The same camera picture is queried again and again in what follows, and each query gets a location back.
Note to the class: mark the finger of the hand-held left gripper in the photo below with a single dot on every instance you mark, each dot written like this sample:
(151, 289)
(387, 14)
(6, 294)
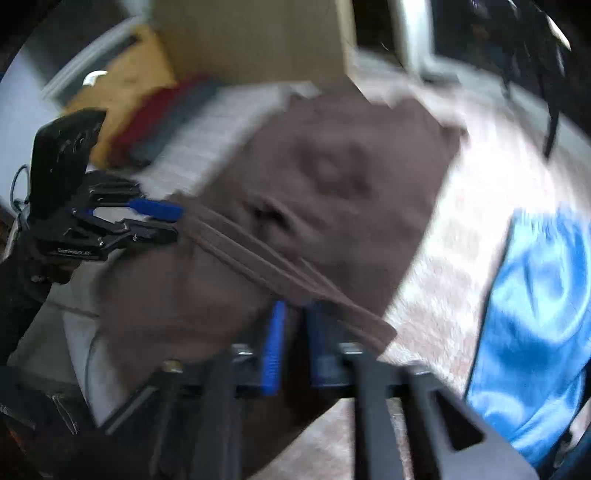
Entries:
(138, 233)
(157, 210)

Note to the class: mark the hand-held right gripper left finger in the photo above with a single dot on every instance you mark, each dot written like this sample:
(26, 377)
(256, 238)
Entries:
(274, 346)

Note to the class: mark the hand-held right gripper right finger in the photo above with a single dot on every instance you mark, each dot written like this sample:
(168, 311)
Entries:
(323, 350)

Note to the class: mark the brown pants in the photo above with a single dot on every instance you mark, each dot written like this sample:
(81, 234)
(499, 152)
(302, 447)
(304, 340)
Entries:
(323, 207)

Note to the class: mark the dark grey folded clothing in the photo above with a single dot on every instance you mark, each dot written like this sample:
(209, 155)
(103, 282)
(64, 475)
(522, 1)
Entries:
(180, 124)

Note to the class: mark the red fuzzy cloth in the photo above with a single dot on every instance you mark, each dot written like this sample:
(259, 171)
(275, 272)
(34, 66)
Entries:
(157, 110)

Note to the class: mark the yellow wooden board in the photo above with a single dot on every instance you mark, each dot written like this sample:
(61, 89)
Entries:
(134, 74)

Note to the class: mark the beige plaid blanket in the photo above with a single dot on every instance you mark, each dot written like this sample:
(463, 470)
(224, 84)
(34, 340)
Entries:
(461, 240)

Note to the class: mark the cardboard box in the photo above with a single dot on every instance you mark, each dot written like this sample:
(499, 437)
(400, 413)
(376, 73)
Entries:
(258, 37)

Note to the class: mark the blue shiny garment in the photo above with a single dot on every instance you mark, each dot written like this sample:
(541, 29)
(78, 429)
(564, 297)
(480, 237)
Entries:
(535, 323)

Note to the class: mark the person's dark clothing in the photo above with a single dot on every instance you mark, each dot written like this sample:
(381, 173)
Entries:
(41, 429)

